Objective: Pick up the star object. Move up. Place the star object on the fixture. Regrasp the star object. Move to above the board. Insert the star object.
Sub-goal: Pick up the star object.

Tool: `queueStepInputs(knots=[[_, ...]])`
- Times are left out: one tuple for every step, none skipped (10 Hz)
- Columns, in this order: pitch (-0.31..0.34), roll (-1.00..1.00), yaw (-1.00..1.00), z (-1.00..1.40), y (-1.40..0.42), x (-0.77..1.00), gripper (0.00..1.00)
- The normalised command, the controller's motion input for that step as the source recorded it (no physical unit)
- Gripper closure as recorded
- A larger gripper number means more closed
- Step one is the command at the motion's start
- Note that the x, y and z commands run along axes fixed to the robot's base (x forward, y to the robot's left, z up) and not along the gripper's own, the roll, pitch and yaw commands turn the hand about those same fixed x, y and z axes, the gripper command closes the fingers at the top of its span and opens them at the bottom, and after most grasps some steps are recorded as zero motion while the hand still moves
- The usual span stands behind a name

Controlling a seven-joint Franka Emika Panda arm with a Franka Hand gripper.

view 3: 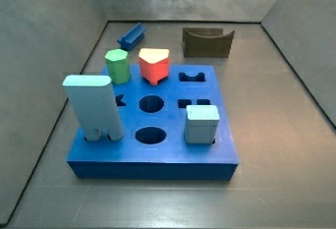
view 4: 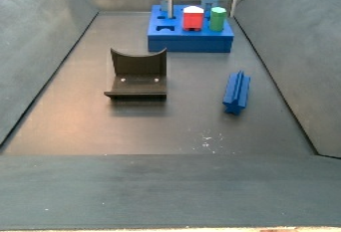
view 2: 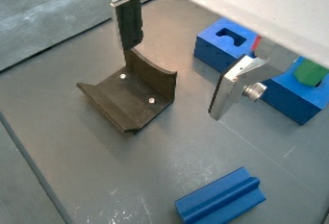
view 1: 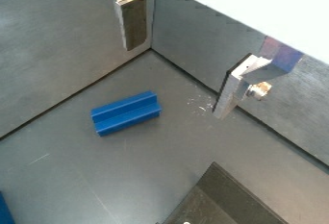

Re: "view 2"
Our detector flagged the wrist-2 gripper left finger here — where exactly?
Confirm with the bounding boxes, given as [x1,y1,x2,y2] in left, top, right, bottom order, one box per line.
[109,0,144,51]

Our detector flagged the wrist-2 gripper right finger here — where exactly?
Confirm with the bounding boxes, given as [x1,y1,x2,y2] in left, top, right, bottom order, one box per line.
[208,38,298,120]

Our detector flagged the blue star prism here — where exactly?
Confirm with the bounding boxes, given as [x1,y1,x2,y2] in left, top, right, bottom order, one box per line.
[175,167,266,224]

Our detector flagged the blue shape sorter board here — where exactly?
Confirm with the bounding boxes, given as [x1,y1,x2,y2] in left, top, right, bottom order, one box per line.
[194,18,329,124]

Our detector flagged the black curved fixture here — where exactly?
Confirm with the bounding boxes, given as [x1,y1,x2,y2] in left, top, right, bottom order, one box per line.
[77,49,178,133]

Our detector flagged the red pentagon peg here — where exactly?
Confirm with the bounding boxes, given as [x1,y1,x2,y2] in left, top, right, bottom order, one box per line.
[250,35,262,52]

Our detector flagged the green hexagonal peg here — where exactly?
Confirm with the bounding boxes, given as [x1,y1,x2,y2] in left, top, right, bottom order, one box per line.
[293,58,329,87]

